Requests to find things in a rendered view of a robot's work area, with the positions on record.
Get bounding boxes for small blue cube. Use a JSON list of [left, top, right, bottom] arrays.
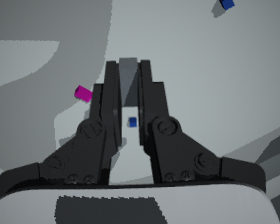
[[129, 117, 137, 127], [219, 0, 235, 11]]

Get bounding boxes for magenta block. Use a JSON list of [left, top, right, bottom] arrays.
[[74, 85, 92, 102]]

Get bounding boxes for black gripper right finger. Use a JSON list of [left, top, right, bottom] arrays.
[[137, 60, 266, 193]]

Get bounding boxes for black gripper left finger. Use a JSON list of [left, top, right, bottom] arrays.
[[0, 61, 122, 196]]

